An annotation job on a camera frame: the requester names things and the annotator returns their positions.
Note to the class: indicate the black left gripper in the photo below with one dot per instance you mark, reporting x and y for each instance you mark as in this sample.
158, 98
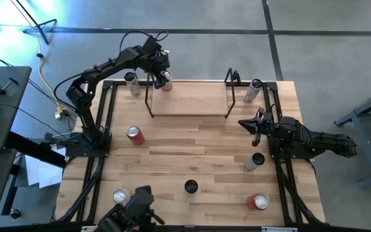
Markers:
159, 62

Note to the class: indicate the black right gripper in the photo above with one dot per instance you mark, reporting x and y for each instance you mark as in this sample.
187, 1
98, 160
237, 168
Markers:
266, 124

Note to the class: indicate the pink strawberry drink can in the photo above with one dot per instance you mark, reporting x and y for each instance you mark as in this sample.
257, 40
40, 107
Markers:
168, 84

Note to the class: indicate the tall Celsius can red print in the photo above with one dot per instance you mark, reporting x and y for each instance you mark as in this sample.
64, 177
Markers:
251, 93

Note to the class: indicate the tall white black-top can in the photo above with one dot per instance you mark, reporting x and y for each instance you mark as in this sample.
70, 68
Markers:
134, 87
251, 164

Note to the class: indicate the Celsius Arctic Vibe can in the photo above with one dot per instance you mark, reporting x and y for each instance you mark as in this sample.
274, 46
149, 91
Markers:
191, 187

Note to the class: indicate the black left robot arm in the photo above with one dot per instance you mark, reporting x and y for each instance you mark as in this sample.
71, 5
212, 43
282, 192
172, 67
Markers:
108, 66

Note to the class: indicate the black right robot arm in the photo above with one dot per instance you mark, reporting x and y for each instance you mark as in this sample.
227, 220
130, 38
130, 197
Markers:
327, 143

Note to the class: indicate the red Coca-Cola can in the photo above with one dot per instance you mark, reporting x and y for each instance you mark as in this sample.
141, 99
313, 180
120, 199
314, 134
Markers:
253, 203
138, 138

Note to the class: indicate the white yellow power plug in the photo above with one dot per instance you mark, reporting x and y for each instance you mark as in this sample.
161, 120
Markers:
60, 113

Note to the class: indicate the silver aluminium bar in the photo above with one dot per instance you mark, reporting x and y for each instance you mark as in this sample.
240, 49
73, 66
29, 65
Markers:
279, 229

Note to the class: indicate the grey metal table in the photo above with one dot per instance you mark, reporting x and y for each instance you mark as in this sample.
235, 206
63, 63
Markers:
362, 148

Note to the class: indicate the pale can silver top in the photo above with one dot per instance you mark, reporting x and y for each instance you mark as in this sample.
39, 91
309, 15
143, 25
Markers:
120, 195

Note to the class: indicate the black support beam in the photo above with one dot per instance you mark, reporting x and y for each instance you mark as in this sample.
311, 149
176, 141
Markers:
37, 149

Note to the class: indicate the black tripod stand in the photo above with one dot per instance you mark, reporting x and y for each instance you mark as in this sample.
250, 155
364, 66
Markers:
30, 19

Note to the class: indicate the white paper sheets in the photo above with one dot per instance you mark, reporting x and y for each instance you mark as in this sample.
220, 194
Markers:
43, 174

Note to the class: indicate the black caster wheel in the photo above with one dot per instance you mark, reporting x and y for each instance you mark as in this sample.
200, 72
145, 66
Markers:
15, 214

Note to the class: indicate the wooden shelf black metal frame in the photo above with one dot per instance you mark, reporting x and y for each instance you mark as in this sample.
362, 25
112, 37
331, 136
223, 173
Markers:
188, 98

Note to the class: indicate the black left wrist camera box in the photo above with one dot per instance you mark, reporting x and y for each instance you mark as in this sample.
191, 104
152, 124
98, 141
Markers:
151, 46

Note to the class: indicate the black camera rig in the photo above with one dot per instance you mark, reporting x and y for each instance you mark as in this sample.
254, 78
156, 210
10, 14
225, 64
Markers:
137, 206

